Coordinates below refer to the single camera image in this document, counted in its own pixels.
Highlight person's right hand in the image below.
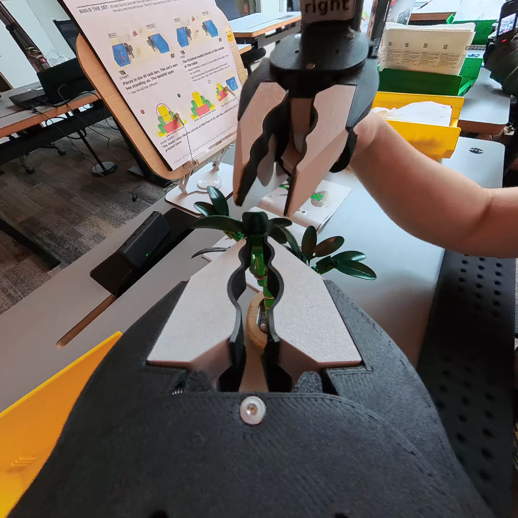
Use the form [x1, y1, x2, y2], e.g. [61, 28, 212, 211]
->
[348, 111, 399, 172]

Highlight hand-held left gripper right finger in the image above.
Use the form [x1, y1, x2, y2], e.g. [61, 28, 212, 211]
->
[262, 238, 362, 392]

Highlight white paper bags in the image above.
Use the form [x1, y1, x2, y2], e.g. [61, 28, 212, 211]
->
[372, 101, 454, 127]

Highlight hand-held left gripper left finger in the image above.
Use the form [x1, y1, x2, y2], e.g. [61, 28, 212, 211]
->
[146, 238, 248, 392]

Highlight black box with green light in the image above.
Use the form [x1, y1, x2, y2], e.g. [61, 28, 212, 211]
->
[117, 211, 171, 270]

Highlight wooden poster board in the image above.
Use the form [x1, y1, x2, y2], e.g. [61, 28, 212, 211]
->
[76, 34, 244, 181]

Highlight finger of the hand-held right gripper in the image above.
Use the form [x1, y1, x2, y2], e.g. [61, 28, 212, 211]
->
[232, 80, 298, 208]
[282, 85, 357, 218]

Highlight black laptop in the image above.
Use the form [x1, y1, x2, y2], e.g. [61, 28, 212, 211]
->
[10, 59, 96, 108]

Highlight person's right forearm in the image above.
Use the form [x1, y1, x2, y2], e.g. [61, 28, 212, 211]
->
[376, 134, 518, 260]

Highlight black perforated pad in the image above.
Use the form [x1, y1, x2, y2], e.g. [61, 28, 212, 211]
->
[417, 251, 518, 518]

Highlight white instruction poster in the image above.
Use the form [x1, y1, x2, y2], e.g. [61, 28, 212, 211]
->
[63, 0, 240, 171]

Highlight green lego bamboo plant model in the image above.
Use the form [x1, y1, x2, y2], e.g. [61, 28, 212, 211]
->
[189, 185, 378, 352]

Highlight lego instruction booklet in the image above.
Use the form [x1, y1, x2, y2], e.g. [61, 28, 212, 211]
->
[202, 179, 353, 293]

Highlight wooden desk with black frame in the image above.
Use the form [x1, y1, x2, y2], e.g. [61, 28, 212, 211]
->
[0, 83, 118, 179]

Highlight black desk cable tray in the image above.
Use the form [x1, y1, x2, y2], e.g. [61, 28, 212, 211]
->
[90, 208, 193, 298]

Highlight green plastic bin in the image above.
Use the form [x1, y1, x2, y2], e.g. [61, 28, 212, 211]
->
[378, 57, 485, 97]

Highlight yellow plastic parts bin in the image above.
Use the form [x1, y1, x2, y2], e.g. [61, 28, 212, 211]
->
[0, 332, 123, 518]
[370, 91, 465, 161]

